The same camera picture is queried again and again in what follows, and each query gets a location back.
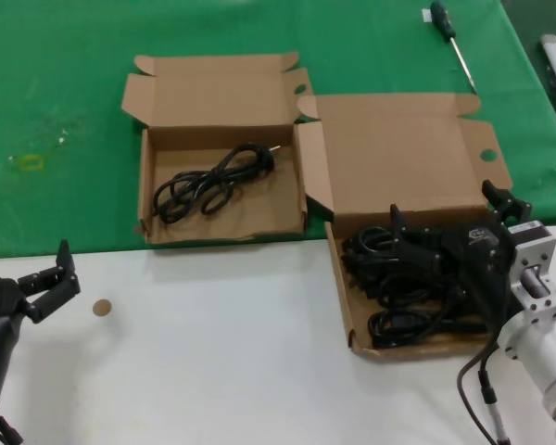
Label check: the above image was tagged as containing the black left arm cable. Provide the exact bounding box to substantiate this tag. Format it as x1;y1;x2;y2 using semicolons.
0;410;25;445

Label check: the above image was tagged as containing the shallow open cardboard box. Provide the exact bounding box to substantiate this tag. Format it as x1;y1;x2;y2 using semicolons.
120;50;326;245

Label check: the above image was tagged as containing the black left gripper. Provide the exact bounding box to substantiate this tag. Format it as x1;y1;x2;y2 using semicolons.
0;239;82;324

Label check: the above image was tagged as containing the green tablecloth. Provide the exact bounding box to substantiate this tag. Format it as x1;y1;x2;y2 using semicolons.
0;0;556;261

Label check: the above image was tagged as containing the large open cardboard box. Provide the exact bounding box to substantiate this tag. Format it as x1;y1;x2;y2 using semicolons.
294;91;515;361

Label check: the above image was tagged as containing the green handled screwdriver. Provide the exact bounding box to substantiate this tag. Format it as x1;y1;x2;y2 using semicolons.
429;0;478;94

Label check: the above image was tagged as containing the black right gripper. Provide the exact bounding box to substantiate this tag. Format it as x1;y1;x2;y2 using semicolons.
388;179;533;334

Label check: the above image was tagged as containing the cable with metal connector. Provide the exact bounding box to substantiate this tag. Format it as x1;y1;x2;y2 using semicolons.
476;368;511;445

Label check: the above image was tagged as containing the grey metal bar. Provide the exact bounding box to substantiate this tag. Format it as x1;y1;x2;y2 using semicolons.
539;33;556;89

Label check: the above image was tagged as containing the grey right arm cable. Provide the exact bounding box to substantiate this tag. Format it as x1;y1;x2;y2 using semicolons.
456;345;497;445

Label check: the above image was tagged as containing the black power cable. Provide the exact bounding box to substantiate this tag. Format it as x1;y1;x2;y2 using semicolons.
340;225;399;288
360;271;469;311
368;309;488;350
153;143;282;226

